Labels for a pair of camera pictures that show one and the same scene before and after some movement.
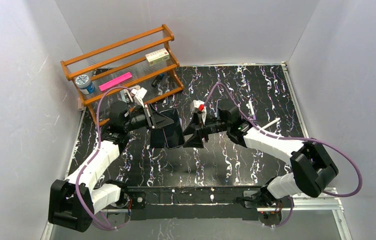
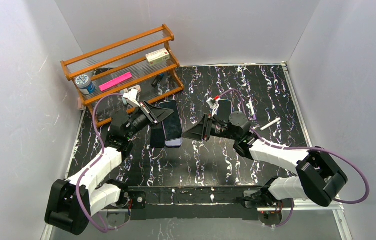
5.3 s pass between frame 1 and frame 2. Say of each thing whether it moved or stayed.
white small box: stayed
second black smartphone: stayed
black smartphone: moved
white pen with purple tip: stayed
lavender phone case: moved
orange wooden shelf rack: stayed
